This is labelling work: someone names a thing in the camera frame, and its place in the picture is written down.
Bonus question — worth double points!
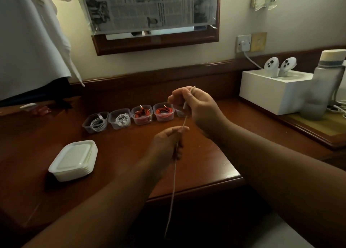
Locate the person's right hand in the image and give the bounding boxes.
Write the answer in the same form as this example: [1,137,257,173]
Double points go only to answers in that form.
[168,86,231,139]

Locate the coiled white cable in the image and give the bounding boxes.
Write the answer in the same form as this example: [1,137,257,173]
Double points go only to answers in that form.
[90,114,106,132]
[115,113,130,127]

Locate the newspaper sheet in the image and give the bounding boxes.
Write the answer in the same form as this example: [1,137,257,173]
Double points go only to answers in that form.
[78,0,219,36]

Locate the wooden tray with green mat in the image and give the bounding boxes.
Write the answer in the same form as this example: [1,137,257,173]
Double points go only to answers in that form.
[278,104,346,150]

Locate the clear plastic container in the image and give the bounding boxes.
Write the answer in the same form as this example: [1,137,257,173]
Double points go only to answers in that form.
[131,105,154,126]
[108,108,132,130]
[153,102,175,122]
[173,104,187,118]
[82,111,110,134]

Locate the person's right forearm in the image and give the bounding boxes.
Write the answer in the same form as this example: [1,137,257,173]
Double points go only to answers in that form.
[207,119,346,248]

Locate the stack of white container lids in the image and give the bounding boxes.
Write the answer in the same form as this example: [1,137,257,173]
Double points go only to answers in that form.
[48,140,98,182]

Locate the yellow wall plate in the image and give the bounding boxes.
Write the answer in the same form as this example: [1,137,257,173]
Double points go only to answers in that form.
[250,32,268,52]

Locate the hanging white cloth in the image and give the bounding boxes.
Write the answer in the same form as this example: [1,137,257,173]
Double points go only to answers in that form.
[0,0,85,102]

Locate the white plug with cable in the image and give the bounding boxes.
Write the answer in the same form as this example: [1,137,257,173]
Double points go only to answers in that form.
[241,40,264,70]

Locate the small red packet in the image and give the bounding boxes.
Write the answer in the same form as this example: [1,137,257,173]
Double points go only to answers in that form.
[30,106,52,117]

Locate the person's left forearm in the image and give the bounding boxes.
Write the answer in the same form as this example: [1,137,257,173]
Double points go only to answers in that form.
[23,164,163,248]

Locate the coiled red cable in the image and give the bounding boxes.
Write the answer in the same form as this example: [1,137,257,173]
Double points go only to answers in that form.
[156,103,173,119]
[135,106,152,121]

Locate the wooden framed mirror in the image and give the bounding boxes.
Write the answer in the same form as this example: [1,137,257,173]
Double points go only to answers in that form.
[77,0,221,56]

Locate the black object under cloth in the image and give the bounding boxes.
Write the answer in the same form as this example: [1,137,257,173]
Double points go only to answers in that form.
[0,77,73,110]

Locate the person's left hand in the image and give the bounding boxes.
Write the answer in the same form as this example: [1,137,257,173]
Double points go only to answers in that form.
[145,126,190,176]

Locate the long white cable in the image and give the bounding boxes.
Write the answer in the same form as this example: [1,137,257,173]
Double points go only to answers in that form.
[163,86,197,239]

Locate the white wall socket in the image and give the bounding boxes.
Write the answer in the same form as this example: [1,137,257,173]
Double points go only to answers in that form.
[235,34,252,53]

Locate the white handheld controller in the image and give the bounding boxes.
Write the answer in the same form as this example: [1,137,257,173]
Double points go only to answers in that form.
[278,57,297,78]
[264,57,280,78]

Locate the bundle of white cables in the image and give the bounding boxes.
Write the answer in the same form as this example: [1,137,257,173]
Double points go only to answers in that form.
[326,99,346,119]

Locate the white box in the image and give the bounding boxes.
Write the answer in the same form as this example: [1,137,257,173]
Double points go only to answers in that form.
[239,69,314,116]

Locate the grey water bottle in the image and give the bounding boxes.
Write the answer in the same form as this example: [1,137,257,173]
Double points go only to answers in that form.
[300,49,346,121]

